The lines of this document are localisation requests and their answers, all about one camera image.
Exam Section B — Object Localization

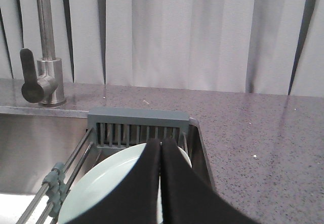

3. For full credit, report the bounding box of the stainless steel sink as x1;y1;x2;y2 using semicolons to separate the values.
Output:
1;106;214;223

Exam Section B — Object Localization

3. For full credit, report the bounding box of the metal roll-up drying rack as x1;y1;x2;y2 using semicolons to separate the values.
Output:
15;107;195;224

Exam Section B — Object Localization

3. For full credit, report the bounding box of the pale green round plate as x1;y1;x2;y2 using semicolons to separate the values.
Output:
57;142;192;224

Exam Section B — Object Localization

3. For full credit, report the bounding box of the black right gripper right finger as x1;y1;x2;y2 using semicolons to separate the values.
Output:
161;138;257;223

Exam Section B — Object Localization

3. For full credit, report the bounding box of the white pleated curtain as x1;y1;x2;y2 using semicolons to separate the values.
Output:
0;0;324;97

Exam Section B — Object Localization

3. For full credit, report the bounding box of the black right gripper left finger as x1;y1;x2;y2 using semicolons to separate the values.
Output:
64;137;163;224

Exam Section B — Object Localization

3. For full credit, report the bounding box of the steel kitchen faucet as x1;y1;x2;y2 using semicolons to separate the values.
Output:
20;0;66;107

